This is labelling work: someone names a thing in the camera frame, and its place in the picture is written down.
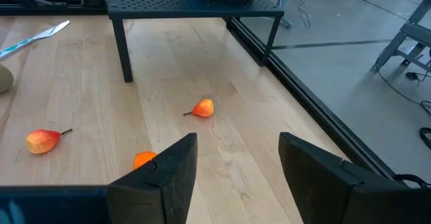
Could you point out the black aluminium table frame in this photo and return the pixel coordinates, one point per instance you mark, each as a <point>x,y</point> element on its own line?
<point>299,91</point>

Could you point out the brown-green kiwi fruit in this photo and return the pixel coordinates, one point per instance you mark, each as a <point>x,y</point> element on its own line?
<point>5,79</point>

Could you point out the grey caster leg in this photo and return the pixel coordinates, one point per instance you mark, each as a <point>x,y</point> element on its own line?
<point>284,2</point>

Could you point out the grey metal stand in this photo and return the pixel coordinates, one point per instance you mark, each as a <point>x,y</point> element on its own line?
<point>404,32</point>

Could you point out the small orange pepper centre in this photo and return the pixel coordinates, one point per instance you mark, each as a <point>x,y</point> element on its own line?
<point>42,141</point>

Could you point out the small round orange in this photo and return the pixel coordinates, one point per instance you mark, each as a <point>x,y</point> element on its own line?
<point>143,160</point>

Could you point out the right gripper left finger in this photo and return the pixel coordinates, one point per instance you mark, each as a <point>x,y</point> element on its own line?
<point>158,197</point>

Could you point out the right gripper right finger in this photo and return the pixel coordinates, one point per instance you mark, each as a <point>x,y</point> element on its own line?
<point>323,190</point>

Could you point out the small orange pepper top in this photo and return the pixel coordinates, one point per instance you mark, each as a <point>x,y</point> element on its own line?
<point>203,108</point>

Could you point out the small orange pepper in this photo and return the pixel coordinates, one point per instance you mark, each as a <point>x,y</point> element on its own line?
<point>203,108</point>
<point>42,141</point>

